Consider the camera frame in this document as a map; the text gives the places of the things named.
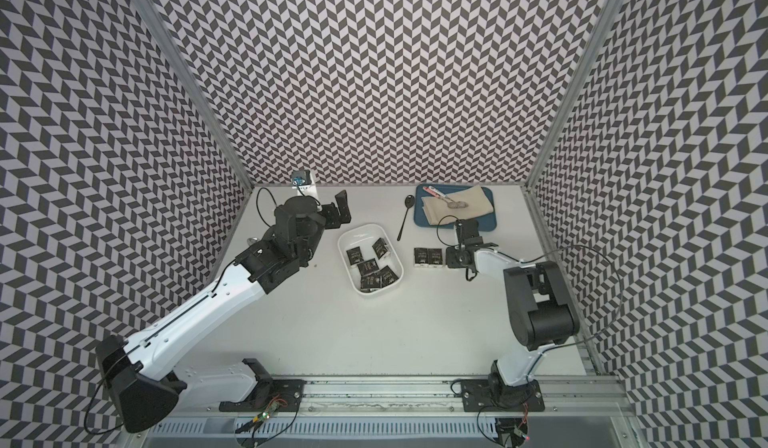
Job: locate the white plastic storage box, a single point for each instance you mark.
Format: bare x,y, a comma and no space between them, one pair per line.
364,236

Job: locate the blue tray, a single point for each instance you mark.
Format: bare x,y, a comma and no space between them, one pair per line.
487,222

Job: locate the red handled utensil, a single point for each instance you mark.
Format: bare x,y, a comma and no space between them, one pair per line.
451,203

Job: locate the aluminium front rail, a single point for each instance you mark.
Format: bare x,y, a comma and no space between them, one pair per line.
359,396

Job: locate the beige folded cloth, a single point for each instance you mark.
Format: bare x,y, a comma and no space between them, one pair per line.
439,206

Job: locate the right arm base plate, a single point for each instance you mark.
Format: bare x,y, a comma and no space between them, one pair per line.
480,395

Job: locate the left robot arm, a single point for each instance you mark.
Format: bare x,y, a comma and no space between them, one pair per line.
137,372

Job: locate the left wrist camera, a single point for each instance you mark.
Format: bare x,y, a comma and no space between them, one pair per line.
303,182

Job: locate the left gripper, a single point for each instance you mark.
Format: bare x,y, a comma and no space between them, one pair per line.
342,207

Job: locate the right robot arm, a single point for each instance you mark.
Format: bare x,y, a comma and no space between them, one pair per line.
540,309

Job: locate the black spoon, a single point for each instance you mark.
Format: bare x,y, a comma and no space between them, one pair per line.
409,202

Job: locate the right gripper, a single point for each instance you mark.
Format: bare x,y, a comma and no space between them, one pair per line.
450,252

